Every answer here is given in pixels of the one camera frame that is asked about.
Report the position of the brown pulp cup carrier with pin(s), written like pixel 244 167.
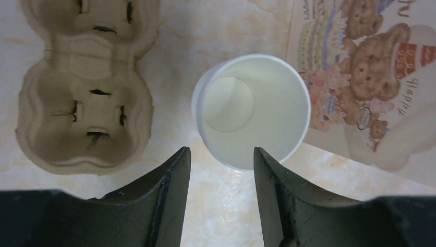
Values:
pixel 84 108

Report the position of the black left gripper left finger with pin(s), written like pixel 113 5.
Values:
pixel 150 210

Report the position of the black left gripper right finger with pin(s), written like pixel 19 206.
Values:
pixel 296 212

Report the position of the cream paper gift bag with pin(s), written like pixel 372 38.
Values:
pixel 369 67

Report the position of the brown paper coffee cup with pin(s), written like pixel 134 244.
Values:
pixel 250 101

